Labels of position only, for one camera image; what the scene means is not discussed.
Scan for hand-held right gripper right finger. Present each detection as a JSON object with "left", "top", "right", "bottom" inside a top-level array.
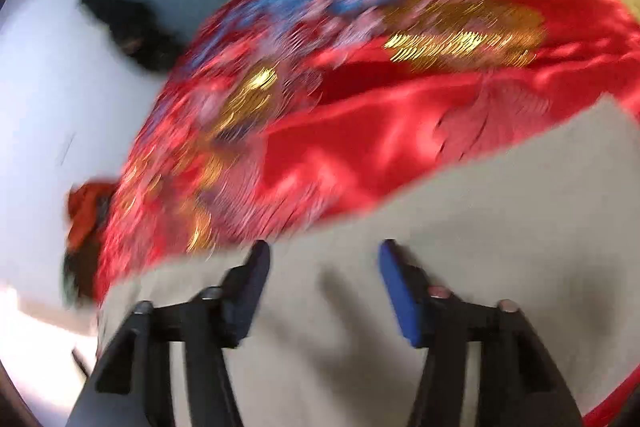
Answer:
[{"left": 378, "top": 239, "right": 583, "bottom": 427}]

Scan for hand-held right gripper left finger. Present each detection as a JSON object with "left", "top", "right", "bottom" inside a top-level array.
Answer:
[{"left": 67, "top": 239, "right": 272, "bottom": 427}]

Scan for beige pants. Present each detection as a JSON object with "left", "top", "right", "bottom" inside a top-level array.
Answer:
[{"left": 97, "top": 94, "right": 640, "bottom": 427}]

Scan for red floral satin blanket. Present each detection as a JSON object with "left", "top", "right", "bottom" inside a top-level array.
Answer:
[{"left": 95, "top": 0, "right": 640, "bottom": 427}]

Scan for red orange garment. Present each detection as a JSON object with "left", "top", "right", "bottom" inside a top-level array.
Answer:
[{"left": 66, "top": 179, "right": 120, "bottom": 254}]

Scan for black hanging coat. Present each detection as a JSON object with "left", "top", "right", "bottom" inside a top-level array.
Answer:
[{"left": 80, "top": 0, "right": 186, "bottom": 75}]

